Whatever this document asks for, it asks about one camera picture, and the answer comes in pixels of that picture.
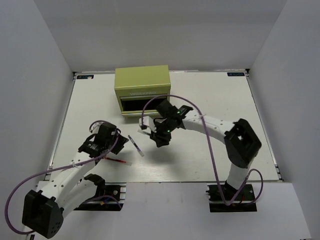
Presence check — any green gel pen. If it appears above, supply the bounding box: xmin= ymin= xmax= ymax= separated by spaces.
xmin=137 ymin=129 xmax=151 ymax=136

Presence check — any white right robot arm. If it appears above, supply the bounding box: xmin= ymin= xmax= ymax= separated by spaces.
xmin=139 ymin=99 xmax=262 ymax=200

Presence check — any purple gel pen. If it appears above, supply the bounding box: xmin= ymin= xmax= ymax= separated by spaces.
xmin=128 ymin=135 xmax=145 ymax=157

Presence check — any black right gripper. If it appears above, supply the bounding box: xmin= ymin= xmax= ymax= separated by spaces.
xmin=150 ymin=117 xmax=176 ymax=148

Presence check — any red gel pen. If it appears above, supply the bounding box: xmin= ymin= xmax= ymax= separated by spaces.
xmin=104 ymin=157 xmax=132 ymax=166

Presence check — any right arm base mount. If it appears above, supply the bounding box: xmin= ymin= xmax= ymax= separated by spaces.
xmin=204 ymin=183 xmax=258 ymax=214

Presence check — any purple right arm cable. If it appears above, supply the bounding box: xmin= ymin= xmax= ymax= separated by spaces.
xmin=139 ymin=94 xmax=263 ymax=207

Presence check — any green metal drawer cabinet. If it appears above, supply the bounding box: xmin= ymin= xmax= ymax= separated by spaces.
xmin=114 ymin=65 xmax=171 ymax=112

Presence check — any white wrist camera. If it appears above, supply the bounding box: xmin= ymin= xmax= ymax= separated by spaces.
xmin=139 ymin=116 xmax=157 ymax=133
xmin=88 ymin=121 xmax=100 ymax=133

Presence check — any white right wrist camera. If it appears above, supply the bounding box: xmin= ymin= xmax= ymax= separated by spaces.
xmin=139 ymin=116 xmax=157 ymax=133

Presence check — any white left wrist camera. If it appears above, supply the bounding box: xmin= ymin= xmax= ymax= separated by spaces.
xmin=88 ymin=121 xmax=100 ymax=133

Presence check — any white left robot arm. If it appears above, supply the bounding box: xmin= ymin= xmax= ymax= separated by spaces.
xmin=22 ymin=122 xmax=129 ymax=239

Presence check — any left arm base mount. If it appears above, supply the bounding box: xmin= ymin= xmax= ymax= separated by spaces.
xmin=74 ymin=174 xmax=127 ymax=212

